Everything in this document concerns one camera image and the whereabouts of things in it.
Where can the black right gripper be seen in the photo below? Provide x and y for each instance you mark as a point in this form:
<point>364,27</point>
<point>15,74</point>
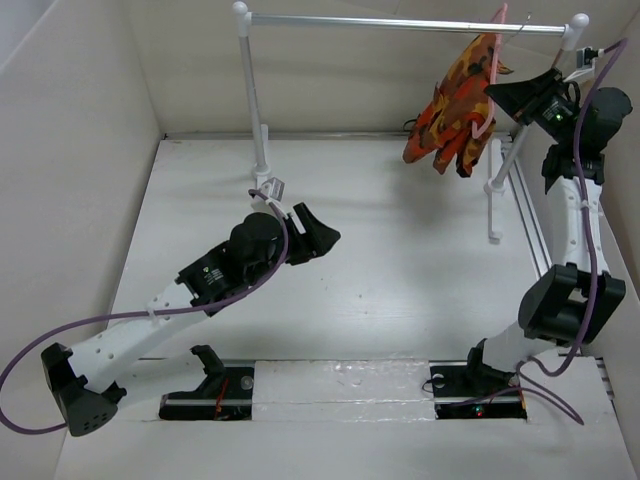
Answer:
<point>524,97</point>

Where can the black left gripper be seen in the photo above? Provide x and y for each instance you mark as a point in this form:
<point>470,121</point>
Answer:
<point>314,240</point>

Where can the pink clothes hanger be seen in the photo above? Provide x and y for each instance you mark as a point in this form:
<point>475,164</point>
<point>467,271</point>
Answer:
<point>499,17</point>

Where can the orange camouflage trousers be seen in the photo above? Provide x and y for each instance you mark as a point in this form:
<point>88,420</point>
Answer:
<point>444,127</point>

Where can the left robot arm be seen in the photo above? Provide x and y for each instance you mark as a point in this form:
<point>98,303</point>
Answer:
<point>84,378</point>

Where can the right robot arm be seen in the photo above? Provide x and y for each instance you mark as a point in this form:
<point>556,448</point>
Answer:
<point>570,304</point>

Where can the white clothes rack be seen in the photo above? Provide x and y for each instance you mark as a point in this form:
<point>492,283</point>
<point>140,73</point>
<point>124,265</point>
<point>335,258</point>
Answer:
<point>364,73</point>

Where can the white foam block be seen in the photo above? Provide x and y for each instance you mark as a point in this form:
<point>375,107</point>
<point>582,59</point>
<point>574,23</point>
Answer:
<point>375,391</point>

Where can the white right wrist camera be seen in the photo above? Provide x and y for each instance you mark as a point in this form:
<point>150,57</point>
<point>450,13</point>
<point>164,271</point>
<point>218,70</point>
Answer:
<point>585,65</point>

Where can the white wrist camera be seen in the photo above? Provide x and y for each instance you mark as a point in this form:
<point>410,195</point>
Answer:
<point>273,188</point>
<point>585,65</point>

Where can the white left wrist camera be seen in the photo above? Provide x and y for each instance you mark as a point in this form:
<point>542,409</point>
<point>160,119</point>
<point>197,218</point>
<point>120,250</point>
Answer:
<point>273,188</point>

